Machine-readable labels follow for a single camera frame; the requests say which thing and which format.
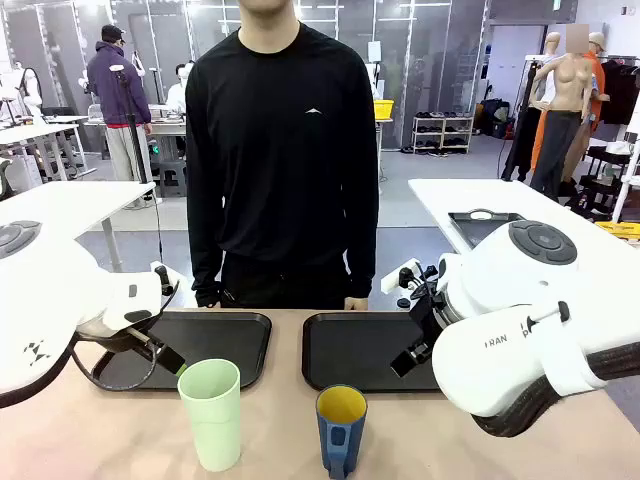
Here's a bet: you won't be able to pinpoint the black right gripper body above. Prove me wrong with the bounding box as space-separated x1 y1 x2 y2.
407 292 450 351

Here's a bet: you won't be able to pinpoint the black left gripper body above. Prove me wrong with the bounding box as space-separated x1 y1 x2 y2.
79 319 169 359

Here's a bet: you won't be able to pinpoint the light green tall cup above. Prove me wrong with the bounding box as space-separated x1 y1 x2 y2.
177 358 242 473

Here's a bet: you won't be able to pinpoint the person's right forearm black sleeve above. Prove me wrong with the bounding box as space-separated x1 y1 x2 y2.
186 199 225 308

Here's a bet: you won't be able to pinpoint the person's left forearm black sleeve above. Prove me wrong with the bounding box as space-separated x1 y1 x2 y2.
343 199 380 301

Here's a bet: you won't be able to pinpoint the black plastic tray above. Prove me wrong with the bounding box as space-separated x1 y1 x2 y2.
302 312 446 393
92 310 273 392

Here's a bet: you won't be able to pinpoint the blue mug yellow inside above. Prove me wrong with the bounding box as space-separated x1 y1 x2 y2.
314 383 369 480

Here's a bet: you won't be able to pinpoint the white side table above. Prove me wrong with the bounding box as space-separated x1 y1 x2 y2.
408 178 640 321
0 180 157 274

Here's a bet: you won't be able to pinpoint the wooden shoe rack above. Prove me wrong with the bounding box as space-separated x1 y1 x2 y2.
412 113 474 155

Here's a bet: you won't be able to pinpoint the black trousers on stand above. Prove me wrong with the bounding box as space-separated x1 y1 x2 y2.
502 59 546 182

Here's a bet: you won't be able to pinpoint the person in black sweater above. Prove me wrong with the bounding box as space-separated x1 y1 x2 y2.
184 0 380 311

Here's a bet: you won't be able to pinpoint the pile of black bags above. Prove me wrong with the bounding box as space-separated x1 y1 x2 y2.
473 98 512 140

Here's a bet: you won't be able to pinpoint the yellow flat object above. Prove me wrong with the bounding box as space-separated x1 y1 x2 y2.
594 221 640 246

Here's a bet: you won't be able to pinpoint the black metal shelf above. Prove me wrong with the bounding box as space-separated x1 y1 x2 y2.
565 143 632 221

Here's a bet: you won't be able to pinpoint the black tripod stand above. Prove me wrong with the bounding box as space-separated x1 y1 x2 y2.
109 63 154 186

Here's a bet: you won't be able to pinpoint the white background desk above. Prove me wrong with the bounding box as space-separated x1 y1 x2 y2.
0 122 87 184

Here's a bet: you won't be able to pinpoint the seated person in white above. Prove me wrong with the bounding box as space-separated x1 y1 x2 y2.
164 62 196 115

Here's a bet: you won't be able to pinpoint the person in purple jacket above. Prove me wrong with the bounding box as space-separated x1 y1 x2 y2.
85 23 153 184

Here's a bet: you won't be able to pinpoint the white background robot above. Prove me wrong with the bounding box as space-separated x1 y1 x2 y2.
12 62 47 124

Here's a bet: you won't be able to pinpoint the beige mannequin grey trousers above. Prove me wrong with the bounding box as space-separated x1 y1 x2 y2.
529 49 599 199

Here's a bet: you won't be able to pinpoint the black clothes on rack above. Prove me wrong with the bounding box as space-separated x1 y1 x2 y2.
597 57 640 126

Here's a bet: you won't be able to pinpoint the mannequin in orange with hat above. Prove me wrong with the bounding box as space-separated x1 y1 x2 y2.
582 32 609 132

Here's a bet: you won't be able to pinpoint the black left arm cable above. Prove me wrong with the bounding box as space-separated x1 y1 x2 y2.
69 279 181 394

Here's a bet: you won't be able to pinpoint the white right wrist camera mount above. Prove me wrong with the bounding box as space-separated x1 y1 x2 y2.
380 258 426 294

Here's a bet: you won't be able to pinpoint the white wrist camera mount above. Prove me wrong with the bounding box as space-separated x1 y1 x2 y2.
380 258 426 294
148 258 194 307

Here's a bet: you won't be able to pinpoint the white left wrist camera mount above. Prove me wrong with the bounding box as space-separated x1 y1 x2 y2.
148 258 194 307

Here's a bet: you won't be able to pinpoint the black tray with handle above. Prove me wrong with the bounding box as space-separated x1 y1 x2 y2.
447 208 526 251

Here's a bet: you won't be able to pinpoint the black braided cable sleeve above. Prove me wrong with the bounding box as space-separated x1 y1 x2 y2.
472 342 640 439

